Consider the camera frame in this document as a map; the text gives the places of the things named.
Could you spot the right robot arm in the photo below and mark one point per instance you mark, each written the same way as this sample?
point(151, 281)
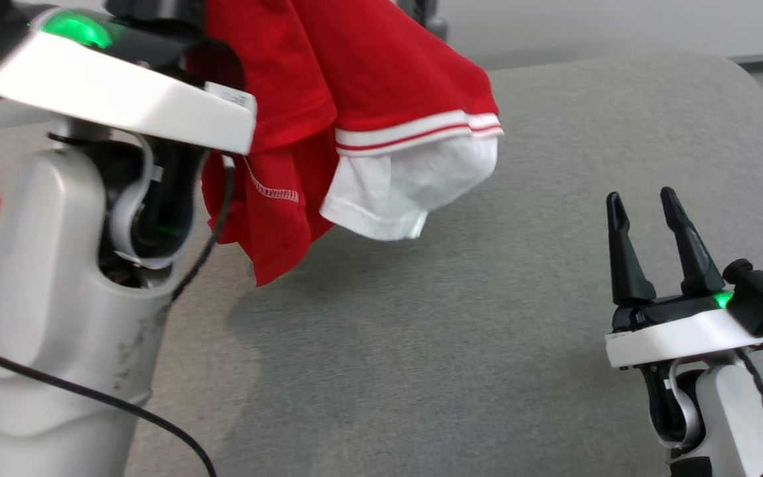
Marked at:
point(729, 417)

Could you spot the grey partition post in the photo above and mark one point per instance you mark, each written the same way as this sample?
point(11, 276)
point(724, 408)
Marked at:
point(428, 20)

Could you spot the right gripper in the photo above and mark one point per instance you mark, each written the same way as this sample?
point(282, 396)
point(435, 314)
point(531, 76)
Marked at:
point(673, 338)

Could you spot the red Bulls 23 jersey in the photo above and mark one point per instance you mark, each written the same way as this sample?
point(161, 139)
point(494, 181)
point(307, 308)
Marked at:
point(368, 66)

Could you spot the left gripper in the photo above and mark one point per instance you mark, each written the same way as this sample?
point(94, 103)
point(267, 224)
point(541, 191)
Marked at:
point(123, 93)

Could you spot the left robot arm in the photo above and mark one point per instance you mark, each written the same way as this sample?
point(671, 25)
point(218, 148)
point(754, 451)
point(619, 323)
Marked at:
point(44, 298)

